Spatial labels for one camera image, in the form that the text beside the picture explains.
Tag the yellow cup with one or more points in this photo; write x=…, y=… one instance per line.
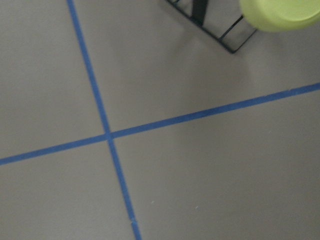
x=280, y=15

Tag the black wire cup rack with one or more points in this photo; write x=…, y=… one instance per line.
x=222, y=20

